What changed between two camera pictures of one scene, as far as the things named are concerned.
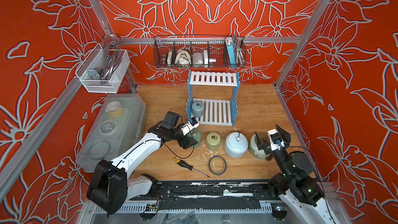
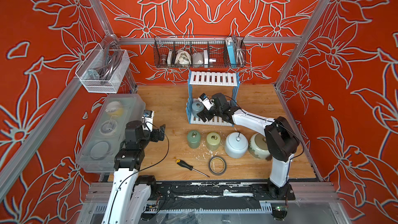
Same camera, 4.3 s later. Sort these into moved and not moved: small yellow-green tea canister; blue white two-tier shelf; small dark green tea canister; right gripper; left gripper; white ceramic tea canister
Moved: left gripper; right gripper
Not moved: small yellow-green tea canister; small dark green tea canister; blue white two-tier shelf; white ceramic tea canister
